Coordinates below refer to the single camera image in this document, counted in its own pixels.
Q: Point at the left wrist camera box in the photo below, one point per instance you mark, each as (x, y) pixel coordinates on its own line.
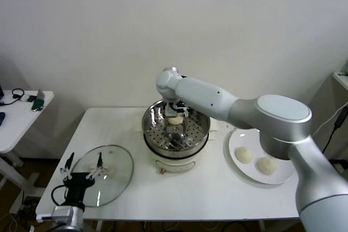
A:
(44, 218)

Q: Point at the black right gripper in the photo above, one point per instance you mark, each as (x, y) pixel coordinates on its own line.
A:
(182, 105)

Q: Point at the perforated steel steamer basket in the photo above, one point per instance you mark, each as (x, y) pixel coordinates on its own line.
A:
(195, 137)

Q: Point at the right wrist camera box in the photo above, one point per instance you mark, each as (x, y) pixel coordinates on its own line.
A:
(170, 112)

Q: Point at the white side table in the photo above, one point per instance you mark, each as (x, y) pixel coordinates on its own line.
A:
(16, 131)

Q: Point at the small black device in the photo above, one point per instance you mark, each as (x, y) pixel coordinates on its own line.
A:
(32, 98)

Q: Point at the pale green object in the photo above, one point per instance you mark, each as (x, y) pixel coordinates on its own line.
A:
(345, 67)

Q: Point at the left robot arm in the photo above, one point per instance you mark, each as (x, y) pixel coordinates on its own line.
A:
(68, 219)

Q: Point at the round glass pot lid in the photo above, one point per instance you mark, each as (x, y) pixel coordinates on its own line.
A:
(119, 161)

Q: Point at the dark blue pouch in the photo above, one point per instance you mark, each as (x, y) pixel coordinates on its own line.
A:
(2, 119)

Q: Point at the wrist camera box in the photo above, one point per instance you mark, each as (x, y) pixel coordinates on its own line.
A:
(170, 112)
(44, 218)

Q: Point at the large white plate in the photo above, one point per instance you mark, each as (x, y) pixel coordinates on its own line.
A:
(244, 173)

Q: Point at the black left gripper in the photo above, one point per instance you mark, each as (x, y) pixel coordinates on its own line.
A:
(77, 188)

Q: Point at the white steamed baozi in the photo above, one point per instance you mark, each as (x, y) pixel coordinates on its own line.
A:
(244, 155)
(175, 120)
(267, 166)

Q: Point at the green flat object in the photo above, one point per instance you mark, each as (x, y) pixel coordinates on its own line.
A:
(38, 105)

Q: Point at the grey upright card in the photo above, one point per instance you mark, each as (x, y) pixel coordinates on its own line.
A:
(40, 94)

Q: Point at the small white box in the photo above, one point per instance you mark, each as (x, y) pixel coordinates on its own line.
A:
(25, 98)

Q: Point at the dark laptop screen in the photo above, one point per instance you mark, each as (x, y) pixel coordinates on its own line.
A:
(1, 93)

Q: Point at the floor power strip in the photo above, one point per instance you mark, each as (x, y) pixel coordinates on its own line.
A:
(30, 201)

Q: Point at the white shelf table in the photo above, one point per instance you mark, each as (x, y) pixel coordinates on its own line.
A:
(341, 80)

